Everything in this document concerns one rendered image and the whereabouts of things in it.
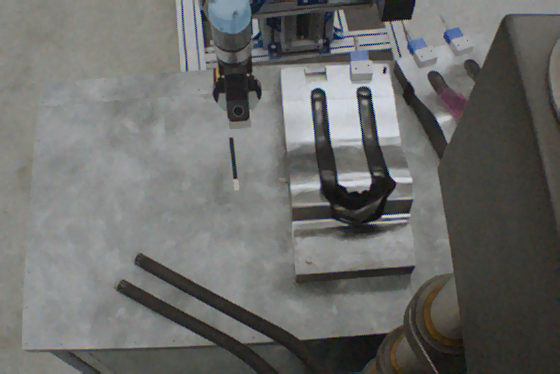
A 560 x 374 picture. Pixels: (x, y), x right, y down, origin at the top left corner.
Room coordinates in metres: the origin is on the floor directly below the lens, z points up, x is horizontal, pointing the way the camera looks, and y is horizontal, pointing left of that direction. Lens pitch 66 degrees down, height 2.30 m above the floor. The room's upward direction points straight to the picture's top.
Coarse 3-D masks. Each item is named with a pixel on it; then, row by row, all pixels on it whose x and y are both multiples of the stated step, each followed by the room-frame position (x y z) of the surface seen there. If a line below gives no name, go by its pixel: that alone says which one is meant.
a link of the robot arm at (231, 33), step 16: (208, 0) 0.84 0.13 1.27; (224, 0) 0.81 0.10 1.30; (240, 0) 0.81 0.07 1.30; (208, 16) 0.82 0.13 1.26; (224, 16) 0.78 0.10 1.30; (240, 16) 0.78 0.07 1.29; (224, 32) 0.77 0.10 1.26; (240, 32) 0.78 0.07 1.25; (224, 48) 0.78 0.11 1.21; (240, 48) 0.78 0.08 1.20
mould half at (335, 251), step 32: (384, 64) 0.96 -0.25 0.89; (288, 96) 0.86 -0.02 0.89; (352, 96) 0.86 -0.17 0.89; (384, 96) 0.87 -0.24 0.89; (288, 128) 0.78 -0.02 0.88; (352, 128) 0.78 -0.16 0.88; (384, 128) 0.78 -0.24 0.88; (288, 160) 0.69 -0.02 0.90; (352, 160) 0.69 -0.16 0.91; (384, 160) 0.68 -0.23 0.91; (320, 192) 0.60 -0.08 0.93; (320, 224) 0.56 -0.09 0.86; (352, 224) 0.56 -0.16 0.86; (384, 224) 0.56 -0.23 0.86; (320, 256) 0.48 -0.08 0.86; (352, 256) 0.48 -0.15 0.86; (384, 256) 0.48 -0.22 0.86
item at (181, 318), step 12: (120, 288) 0.42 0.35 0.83; (132, 288) 0.42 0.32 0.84; (144, 300) 0.39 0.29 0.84; (156, 300) 0.39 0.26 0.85; (168, 312) 0.36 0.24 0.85; (180, 312) 0.36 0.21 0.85; (180, 324) 0.33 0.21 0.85; (192, 324) 0.33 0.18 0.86; (204, 324) 0.33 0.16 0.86; (204, 336) 0.31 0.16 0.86; (216, 336) 0.30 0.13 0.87
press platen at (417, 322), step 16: (432, 288) 0.21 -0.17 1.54; (416, 304) 0.20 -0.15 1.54; (416, 320) 0.18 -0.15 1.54; (416, 336) 0.16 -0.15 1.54; (432, 336) 0.16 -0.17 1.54; (416, 352) 0.15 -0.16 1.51; (432, 352) 0.14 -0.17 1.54; (448, 352) 0.14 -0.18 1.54; (464, 352) 0.14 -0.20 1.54; (432, 368) 0.12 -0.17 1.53; (448, 368) 0.12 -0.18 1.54; (464, 368) 0.12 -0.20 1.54
